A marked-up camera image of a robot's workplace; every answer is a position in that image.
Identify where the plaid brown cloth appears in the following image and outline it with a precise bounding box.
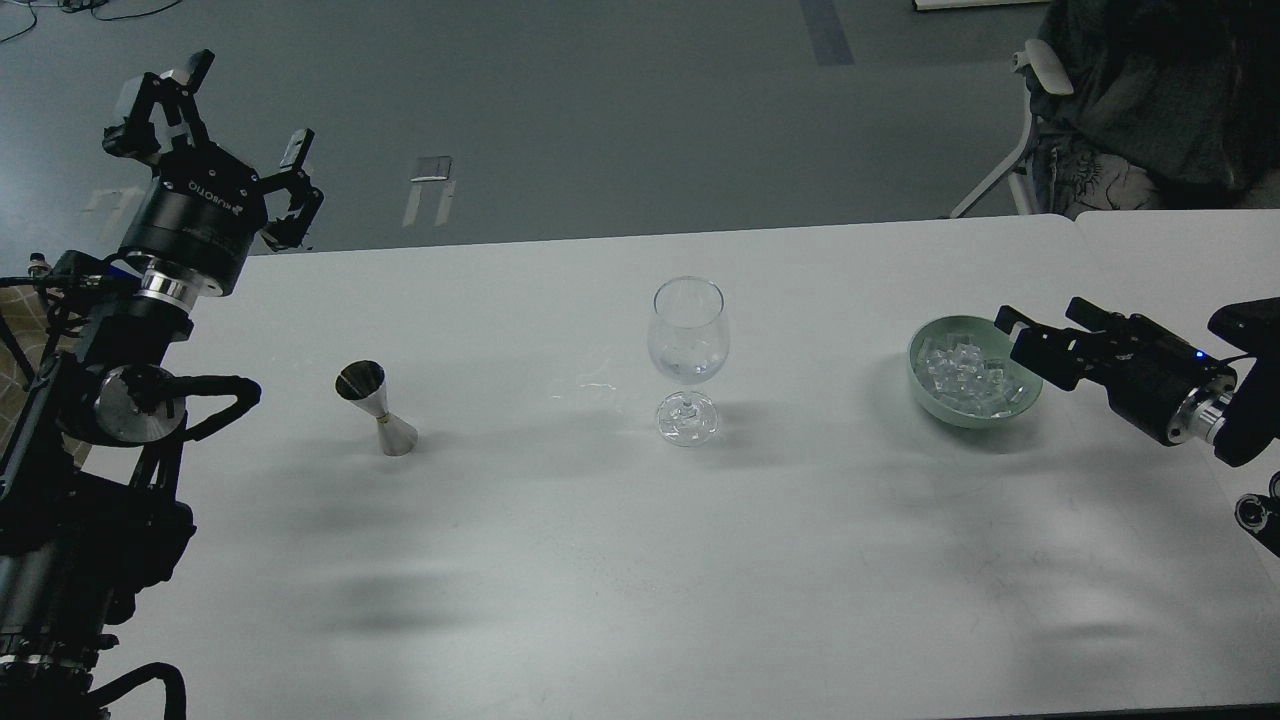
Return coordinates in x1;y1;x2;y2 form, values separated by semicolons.
1;286;50;452

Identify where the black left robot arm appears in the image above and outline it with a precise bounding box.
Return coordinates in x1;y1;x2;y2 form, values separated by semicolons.
1;50;324;719

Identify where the person in grey clothes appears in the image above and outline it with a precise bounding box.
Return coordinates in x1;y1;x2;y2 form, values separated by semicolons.
1030;1;1279;219

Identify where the clear wine glass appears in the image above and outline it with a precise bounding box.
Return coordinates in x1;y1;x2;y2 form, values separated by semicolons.
646;275;731;448

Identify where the white office chair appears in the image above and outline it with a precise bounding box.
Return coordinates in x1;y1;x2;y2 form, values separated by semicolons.
946;38;1075;219

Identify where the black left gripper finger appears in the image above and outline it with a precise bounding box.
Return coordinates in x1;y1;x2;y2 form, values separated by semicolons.
102;49;216;176
230;128;324;252

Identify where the green bowl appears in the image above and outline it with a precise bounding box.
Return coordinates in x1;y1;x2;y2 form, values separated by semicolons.
906;315;1043;430

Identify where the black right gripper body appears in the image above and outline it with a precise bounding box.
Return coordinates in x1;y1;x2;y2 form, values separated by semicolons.
1094;315;1236;447

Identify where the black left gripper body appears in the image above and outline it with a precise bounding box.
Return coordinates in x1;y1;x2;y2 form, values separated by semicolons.
119;150;266;297

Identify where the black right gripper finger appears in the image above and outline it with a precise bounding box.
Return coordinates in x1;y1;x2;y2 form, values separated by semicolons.
1065;297;1151;346
995;305;1111;391

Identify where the steel double jigger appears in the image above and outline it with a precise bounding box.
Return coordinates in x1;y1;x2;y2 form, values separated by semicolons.
335;360;419;457

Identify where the clear ice cubes pile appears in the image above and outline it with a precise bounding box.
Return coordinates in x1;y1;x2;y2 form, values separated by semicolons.
913;333;1030;419

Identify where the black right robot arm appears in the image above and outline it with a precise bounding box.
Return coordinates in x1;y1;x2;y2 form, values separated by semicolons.
995;297;1279;468

